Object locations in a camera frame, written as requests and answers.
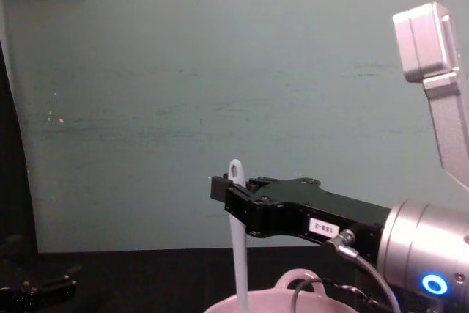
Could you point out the dark curtain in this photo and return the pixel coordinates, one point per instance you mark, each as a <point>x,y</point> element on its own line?
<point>11,162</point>

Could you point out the white plastic spoon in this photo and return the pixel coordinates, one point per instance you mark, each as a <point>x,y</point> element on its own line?
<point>240,265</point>

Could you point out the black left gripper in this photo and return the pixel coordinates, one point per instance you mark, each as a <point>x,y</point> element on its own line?
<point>33,292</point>

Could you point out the black table cloth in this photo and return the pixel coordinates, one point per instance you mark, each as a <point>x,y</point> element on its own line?
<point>146,280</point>

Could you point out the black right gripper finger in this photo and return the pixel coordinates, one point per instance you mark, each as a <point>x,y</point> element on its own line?
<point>218,189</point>

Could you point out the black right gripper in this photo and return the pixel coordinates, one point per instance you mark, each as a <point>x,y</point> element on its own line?
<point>351,217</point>

